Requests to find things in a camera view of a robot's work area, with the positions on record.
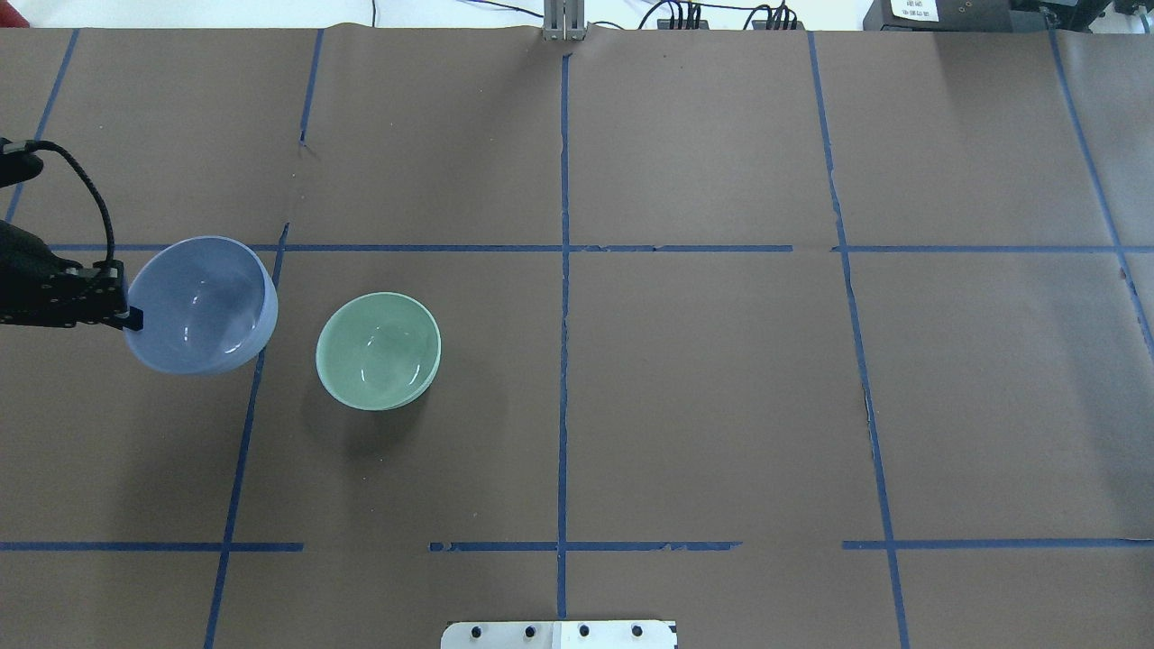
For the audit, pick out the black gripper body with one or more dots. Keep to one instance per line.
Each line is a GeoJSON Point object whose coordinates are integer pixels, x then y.
{"type": "Point", "coordinates": [20, 261]}

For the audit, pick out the black computer box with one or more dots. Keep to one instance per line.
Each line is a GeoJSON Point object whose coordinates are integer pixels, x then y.
{"type": "Point", "coordinates": [951, 16]}

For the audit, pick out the black relay module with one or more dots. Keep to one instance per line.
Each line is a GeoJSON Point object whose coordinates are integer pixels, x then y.
{"type": "Point", "coordinates": [773, 18]}
{"type": "Point", "coordinates": [683, 17]}

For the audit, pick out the near black relay module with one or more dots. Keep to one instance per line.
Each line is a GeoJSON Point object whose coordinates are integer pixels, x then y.
{"type": "Point", "coordinates": [773, 18]}

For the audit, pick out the green bowl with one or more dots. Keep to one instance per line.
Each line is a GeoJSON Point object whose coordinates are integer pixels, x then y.
{"type": "Point", "coordinates": [379, 352]}

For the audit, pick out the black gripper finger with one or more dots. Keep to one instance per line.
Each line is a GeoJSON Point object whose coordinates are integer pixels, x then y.
{"type": "Point", "coordinates": [132, 319]}

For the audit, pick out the brown paper mat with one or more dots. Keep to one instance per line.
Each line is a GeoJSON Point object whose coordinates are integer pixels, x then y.
{"type": "Point", "coordinates": [827, 339]}

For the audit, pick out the far black relay module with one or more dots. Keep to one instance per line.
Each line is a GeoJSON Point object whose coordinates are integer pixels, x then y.
{"type": "Point", "coordinates": [683, 17]}

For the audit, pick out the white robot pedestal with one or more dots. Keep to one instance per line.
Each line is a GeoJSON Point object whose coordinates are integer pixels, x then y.
{"type": "Point", "coordinates": [645, 633]}

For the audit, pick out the blue bowl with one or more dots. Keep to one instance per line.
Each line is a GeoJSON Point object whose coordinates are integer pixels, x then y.
{"type": "Point", "coordinates": [208, 306]}

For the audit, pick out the aluminium frame post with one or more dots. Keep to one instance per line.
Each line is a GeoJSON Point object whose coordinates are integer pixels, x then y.
{"type": "Point", "coordinates": [564, 20]}

